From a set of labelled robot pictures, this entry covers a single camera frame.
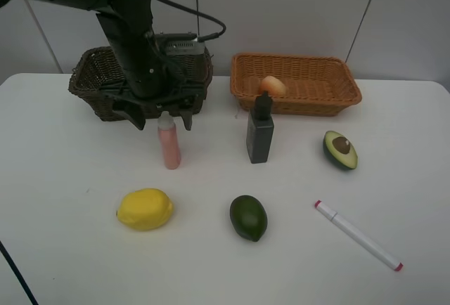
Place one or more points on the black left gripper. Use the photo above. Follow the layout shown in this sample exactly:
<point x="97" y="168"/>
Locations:
<point x="184" y="100"/>

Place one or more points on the pink spray bottle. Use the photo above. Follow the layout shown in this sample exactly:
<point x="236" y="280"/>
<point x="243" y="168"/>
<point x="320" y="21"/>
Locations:
<point x="167" y="134"/>

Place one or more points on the yellow lemon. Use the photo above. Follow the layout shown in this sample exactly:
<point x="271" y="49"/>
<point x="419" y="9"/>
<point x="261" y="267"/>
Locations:
<point x="145" y="209"/>

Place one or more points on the dark grey pump bottle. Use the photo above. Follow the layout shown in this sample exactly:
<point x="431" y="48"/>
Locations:
<point x="260" y="129"/>

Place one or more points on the orange bread bun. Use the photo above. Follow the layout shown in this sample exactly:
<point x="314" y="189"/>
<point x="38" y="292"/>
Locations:
<point x="273" y="86"/>

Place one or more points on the green lime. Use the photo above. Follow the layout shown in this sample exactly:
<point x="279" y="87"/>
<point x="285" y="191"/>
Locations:
<point x="248" y="217"/>

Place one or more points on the halved avocado with pit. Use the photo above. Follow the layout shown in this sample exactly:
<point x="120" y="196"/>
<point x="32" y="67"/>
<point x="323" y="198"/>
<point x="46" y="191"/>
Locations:
<point x="339" y="151"/>

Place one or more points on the white pink-capped marker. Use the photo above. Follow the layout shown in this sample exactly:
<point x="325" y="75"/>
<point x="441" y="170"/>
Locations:
<point x="354" y="233"/>

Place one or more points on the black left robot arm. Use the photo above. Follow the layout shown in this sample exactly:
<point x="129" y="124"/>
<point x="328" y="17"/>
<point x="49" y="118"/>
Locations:
<point x="148" y="79"/>

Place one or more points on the dark brown wicker basket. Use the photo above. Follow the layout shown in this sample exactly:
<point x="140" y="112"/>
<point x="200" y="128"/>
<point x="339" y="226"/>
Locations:
<point x="99" y="65"/>

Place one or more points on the orange wicker basket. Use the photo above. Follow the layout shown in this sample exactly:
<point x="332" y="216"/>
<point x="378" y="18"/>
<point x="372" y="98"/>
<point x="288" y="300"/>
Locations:
<point x="317" y="86"/>

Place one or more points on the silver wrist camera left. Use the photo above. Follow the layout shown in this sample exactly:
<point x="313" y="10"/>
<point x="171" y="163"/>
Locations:
<point x="180" y="44"/>

